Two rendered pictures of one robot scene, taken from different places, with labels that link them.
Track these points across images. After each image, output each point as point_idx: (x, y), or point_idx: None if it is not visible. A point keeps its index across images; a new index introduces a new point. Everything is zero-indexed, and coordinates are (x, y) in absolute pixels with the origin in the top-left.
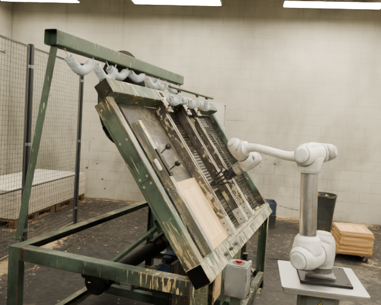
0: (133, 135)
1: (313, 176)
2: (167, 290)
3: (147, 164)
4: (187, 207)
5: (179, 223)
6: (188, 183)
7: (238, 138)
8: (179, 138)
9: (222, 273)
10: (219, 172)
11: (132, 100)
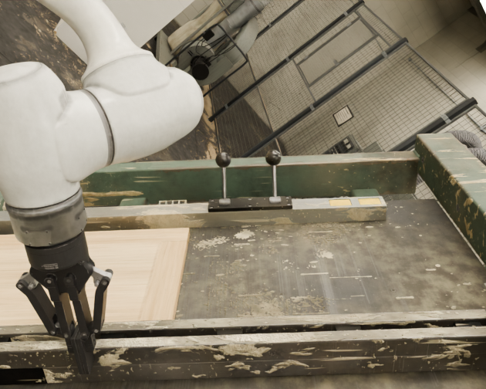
0: (320, 160)
1: None
2: None
3: (249, 160)
4: (119, 206)
5: (114, 164)
6: (163, 285)
7: (180, 71)
8: (349, 315)
9: None
10: (106, 290)
11: (454, 205)
